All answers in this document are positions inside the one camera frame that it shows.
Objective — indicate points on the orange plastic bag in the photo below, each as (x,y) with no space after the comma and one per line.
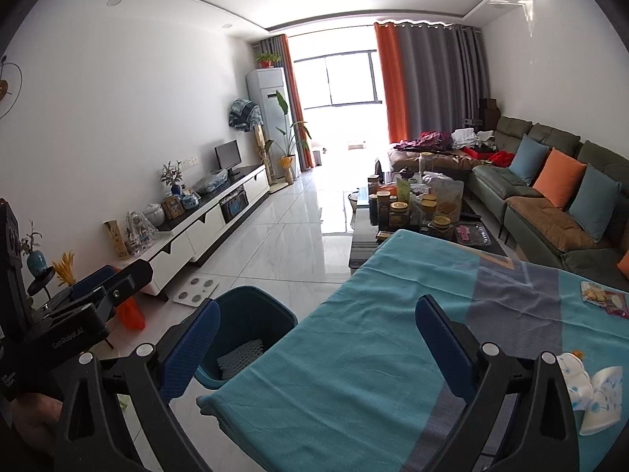
(130,314)

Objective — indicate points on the glass ship model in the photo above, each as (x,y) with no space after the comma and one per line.
(140,233)

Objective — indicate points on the white folded clothes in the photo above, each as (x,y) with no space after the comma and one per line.
(469,137)

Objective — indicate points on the clear cookie packet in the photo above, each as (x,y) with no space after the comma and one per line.
(597,295)

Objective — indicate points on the large leaf floor plant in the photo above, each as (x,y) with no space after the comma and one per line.
(295,137)

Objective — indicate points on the white standing air conditioner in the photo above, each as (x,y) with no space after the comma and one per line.
(263,103)

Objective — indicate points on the white ceramic jar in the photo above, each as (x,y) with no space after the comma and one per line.
(153,214)

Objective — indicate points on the maroon clothes pile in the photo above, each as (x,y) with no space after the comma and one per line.
(425,141)

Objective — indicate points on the person's left hand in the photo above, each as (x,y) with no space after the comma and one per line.
(37,420)

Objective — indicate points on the orange cushion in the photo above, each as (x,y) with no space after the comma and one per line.
(560,179)
(624,263)

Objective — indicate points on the dark glass coffee table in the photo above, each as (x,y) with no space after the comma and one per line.
(361,250)

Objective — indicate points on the yellow wheat bundle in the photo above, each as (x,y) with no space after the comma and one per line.
(64,268)

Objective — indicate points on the green sofa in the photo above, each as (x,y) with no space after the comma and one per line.
(511,128)

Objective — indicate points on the small picture frame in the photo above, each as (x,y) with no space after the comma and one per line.
(173,208)

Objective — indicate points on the teal and grey tablecloth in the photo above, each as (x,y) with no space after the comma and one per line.
(368,344)

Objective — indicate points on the round wall clock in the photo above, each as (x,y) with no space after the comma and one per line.
(7,88)

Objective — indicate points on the white foam fruit net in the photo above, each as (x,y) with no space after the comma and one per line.
(241,356)

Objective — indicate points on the teal plastic bin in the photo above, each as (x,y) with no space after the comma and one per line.
(255,309)

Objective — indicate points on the black round stand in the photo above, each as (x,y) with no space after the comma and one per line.
(42,278)

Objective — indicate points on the blue hanging cloth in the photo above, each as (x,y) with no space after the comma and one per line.
(243,113)

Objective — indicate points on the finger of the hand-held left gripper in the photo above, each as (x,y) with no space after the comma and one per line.
(132,280)
(93,281)

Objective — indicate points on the red snack packet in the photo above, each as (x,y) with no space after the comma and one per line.
(616,306)

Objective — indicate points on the white bathroom scale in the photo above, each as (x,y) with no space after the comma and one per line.
(196,291)

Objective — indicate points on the clear storage basket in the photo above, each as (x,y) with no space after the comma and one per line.
(211,181)

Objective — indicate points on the narrow orange and grey curtain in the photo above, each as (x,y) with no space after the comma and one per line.
(297,98)

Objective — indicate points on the white paper bowl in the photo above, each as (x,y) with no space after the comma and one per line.
(577,378)

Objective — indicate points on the brown gift box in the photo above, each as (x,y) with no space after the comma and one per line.
(117,238)

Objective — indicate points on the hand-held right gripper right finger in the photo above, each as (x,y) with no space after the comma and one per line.
(442,349)

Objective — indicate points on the window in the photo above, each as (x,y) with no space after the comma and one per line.
(344,78)

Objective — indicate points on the black monitor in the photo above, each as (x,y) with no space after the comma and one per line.
(228,155)

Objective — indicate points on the blue cushion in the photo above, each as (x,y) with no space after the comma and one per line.
(594,201)
(528,160)

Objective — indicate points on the brown boxes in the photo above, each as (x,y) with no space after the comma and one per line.
(490,113)

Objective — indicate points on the blue and white porcelain jar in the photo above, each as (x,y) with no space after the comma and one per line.
(189,200)

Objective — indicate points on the white paper cup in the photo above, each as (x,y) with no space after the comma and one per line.
(602,403)

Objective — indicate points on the white and black television cabinet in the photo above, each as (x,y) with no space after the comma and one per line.
(196,236)

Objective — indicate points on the small potted plant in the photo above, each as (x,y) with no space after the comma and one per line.
(268,60)

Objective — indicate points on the brown paper bag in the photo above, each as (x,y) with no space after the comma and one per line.
(447,196)

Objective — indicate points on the blue vase with branch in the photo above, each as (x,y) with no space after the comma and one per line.
(37,263)

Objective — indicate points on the small white floor bin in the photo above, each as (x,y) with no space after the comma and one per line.
(318,157)

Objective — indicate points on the red cloth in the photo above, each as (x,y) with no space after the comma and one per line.
(499,157)

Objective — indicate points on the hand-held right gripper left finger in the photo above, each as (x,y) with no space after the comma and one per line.
(189,349)

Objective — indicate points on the potted bonsai plant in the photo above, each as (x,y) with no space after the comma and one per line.
(172,177)

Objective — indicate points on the group of glass jars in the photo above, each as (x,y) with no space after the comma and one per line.
(398,206)

